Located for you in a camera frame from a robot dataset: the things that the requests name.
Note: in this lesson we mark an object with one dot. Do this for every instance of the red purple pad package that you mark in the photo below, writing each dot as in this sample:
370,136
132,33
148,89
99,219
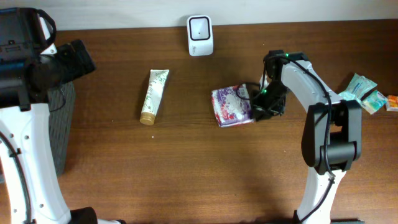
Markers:
231,106

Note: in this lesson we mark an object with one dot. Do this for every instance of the teal wet wipes pack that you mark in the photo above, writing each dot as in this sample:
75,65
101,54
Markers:
357,88

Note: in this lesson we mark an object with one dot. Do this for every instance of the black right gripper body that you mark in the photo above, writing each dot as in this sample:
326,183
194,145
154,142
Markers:
271,101

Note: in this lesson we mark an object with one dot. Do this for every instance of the dark grey plastic basket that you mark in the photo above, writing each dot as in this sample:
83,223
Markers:
61,105

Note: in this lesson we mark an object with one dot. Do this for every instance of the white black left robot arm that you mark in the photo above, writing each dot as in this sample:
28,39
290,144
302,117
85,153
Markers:
31,65

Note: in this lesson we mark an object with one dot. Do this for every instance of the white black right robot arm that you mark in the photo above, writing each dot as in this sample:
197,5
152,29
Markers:
331,139

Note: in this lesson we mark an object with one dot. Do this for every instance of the white barcode scanner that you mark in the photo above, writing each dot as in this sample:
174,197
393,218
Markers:
200,35

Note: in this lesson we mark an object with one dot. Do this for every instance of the white Pantene tube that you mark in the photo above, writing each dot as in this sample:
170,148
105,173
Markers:
157,81

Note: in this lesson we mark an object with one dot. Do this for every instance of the green tissue pack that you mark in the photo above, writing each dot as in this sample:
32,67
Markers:
373,102

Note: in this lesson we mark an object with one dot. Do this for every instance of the orange tissue pack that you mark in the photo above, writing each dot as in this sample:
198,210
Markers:
392,103

